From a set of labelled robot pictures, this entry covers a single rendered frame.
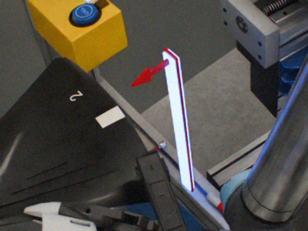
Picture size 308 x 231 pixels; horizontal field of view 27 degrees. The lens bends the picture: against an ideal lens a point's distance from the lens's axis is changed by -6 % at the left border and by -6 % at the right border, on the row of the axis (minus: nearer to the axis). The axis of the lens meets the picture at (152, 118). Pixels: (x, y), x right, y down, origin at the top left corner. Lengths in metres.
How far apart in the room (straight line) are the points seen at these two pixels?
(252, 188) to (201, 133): 1.46
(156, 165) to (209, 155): 1.44
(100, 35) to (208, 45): 1.19
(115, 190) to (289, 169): 0.21
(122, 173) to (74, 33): 0.34
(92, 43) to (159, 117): 1.20
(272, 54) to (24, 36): 0.73
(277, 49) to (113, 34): 0.29
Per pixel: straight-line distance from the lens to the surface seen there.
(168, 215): 0.68
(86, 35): 1.04
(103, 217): 0.67
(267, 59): 1.16
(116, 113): 0.80
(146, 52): 2.02
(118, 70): 1.98
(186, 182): 1.07
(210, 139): 2.18
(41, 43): 1.71
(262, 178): 0.71
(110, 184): 0.76
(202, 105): 2.26
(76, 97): 0.81
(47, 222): 0.71
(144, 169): 0.71
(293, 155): 0.66
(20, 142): 0.79
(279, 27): 1.15
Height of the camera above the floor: 1.81
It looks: 54 degrees down
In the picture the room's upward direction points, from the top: 11 degrees counter-clockwise
